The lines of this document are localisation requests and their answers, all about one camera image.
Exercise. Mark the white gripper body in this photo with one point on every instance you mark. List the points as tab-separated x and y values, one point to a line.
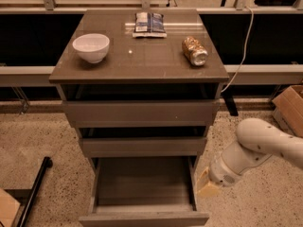
220	171

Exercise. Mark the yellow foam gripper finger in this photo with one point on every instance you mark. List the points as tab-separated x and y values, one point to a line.
205	187

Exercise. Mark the grey bottom drawer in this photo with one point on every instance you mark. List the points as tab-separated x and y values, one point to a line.
144	192

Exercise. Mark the grey drawer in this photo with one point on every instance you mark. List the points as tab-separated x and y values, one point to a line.
144	192
130	106
139	142

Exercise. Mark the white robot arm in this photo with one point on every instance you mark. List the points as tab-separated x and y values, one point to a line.
257	141

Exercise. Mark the grey middle drawer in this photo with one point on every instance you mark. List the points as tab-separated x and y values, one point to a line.
139	142

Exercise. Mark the grey drawer cabinet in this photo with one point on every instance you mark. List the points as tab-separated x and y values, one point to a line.
146	61

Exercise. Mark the grey top drawer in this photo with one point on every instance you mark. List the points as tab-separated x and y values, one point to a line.
130	106

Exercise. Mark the black table leg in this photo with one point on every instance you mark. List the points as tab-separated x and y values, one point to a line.
229	102

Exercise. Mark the cardboard box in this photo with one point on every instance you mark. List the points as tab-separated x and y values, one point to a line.
290	106

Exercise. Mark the crushed golden drink can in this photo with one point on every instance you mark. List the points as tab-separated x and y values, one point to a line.
194	51

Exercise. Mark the black metal bar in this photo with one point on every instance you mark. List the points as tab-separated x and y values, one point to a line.
46	163

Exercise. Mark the white ceramic bowl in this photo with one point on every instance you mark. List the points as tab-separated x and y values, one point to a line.
92	48

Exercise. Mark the wooden board corner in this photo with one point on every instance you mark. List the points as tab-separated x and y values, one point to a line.
8	208

